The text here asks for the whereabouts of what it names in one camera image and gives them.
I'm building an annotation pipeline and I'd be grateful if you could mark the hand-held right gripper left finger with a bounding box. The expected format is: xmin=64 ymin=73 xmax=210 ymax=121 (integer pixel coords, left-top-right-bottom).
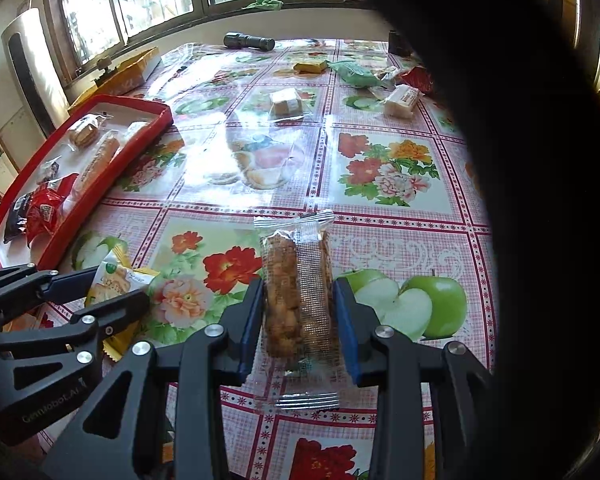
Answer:
xmin=42 ymin=275 xmax=266 ymax=480

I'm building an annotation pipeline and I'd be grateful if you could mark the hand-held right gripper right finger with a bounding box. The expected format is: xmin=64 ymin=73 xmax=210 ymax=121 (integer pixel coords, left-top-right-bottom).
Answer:
xmin=332 ymin=277 xmax=496 ymax=480

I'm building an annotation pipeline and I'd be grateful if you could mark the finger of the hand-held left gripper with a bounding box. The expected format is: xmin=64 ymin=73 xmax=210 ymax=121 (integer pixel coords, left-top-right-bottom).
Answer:
xmin=0 ymin=289 xmax=151 ymax=358
xmin=0 ymin=262 xmax=103 ymax=321

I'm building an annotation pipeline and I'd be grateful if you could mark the yellow snack packet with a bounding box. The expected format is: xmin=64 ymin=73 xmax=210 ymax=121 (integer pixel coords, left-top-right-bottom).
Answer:
xmin=85 ymin=247 xmax=161 ymax=361

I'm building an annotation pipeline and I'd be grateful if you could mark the clear granola bar packet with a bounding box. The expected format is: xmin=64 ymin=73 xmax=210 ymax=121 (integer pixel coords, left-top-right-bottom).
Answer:
xmin=253 ymin=210 xmax=341 ymax=411
xmin=375 ymin=66 xmax=403 ymax=88

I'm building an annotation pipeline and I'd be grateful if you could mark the large red snack packet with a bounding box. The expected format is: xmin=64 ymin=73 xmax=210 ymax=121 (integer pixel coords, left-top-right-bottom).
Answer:
xmin=22 ymin=174 xmax=81 ymax=246

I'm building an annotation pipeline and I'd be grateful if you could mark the black snack packet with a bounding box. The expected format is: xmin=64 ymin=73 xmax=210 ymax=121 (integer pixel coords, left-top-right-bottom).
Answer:
xmin=2 ymin=191 xmax=36 ymax=243

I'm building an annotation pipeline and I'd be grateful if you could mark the clear packet dark green snack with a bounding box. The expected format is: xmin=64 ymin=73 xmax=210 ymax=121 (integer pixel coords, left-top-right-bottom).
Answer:
xmin=37 ymin=157 xmax=63 ymax=181

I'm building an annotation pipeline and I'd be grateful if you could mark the long white cracker roll packet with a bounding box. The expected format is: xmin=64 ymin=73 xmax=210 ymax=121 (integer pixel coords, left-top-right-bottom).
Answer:
xmin=62 ymin=130 xmax=122 ymax=211

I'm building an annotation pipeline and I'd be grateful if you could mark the brown bread clear packet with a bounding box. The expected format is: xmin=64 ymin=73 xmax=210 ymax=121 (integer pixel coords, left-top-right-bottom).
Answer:
xmin=67 ymin=114 xmax=113 ymax=150

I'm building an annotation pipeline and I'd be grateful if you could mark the white snack clear packet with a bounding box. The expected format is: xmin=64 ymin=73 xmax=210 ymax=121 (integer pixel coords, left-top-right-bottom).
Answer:
xmin=122 ymin=120 xmax=153 ymax=148

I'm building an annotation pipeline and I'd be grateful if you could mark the red tray white inside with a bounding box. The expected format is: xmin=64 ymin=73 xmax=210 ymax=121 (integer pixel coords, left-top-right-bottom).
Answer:
xmin=0 ymin=94 xmax=174 ymax=273

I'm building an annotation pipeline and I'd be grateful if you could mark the fruit and flower printed tablecloth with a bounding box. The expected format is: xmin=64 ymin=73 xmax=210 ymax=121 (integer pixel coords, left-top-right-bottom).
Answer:
xmin=30 ymin=37 xmax=498 ymax=480

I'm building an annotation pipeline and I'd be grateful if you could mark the white refrigerator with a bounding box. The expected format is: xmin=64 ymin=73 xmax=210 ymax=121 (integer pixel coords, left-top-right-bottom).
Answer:
xmin=0 ymin=7 xmax=73 ymax=138

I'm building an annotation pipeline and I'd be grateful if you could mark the yellow cardboard box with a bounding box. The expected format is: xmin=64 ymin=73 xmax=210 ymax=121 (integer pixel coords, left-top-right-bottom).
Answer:
xmin=67 ymin=46 xmax=162 ymax=111

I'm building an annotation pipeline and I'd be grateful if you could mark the white cake clear packet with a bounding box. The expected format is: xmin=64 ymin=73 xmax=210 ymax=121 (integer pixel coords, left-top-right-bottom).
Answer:
xmin=262 ymin=86 xmax=321 ymax=121

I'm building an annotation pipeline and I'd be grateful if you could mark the short white cracker roll packet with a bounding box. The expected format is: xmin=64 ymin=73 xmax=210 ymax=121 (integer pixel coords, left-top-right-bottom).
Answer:
xmin=382 ymin=84 xmax=426 ymax=120

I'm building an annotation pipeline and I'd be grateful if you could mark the small yellow cake packet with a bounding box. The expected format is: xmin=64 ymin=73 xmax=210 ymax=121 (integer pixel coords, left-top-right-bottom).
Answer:
xmin=293 ymin=58 xmax=331 ymax=74

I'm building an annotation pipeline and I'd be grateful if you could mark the black flashlight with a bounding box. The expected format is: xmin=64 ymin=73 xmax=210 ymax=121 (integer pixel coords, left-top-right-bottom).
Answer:
xmin=223 ymin=31 xmax=277 ymax=52

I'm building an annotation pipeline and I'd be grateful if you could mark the dark cylindrical jar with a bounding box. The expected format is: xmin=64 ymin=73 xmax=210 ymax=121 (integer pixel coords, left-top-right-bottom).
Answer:
xmin=387 ymin=30 xmax=416 ymax=57

